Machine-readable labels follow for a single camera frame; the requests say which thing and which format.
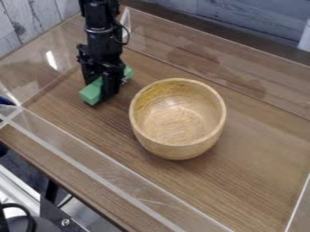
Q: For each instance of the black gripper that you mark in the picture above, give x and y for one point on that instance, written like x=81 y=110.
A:
x=99 y=55

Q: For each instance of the green rectangular block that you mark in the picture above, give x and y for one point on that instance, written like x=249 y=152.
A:
x=90 y=93

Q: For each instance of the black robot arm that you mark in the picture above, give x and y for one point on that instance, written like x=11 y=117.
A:
x=101 y=15

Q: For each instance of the light wooden bowl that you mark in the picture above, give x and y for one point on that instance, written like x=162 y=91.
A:
x=178 y=118

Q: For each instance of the black table leg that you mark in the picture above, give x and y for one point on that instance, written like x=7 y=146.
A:
x=51 y=191

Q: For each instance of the clear acrylic corner bracket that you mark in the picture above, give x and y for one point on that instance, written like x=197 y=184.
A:
x=126 y=24

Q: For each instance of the black metal bracket with screw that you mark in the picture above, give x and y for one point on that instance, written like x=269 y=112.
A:
x=55 y=220

